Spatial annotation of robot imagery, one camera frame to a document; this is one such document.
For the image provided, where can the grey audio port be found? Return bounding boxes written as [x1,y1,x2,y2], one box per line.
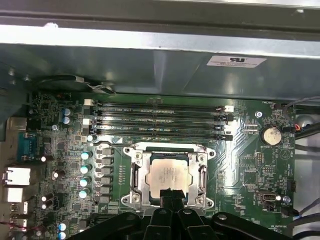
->
[7,116,28,132]

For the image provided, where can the silver CPU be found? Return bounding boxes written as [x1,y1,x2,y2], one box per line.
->
[145,153,195,201]

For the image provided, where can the silver port block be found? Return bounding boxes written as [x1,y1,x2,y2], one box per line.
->
[5,186,25,203]

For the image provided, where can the internal USB socket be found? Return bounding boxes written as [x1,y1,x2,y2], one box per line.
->
[259,190,278,204]

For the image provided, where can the silver network port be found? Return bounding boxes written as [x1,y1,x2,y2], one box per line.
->
[1,166,32,188]

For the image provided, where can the black open PC case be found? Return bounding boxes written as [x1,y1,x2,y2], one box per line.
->
[0,0,320,240]

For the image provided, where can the green motherboard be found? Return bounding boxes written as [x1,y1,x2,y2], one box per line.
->
[0,91,297,240]

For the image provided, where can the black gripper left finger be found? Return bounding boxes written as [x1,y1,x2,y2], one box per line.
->
[66,189,177,240]

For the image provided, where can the wire locking lever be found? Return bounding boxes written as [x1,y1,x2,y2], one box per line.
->
[91,140,141,150]

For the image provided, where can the black looped wire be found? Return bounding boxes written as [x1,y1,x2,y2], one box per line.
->
[37,74,117,95]

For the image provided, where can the blue serial port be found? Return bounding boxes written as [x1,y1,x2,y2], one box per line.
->
[16,131,43,161]

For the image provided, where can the white label sticker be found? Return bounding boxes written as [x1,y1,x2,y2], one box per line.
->
[206,55,267,68]

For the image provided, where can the CPU socket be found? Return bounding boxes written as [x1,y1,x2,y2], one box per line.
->
[121,141,217,210]

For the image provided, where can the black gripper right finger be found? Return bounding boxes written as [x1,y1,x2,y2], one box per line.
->
[172,189,294,240]

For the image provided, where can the round coin battery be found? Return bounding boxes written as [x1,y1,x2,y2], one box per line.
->
[260,125,283,146]

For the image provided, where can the metal socket cover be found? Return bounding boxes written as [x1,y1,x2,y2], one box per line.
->
[132,149,210,205]

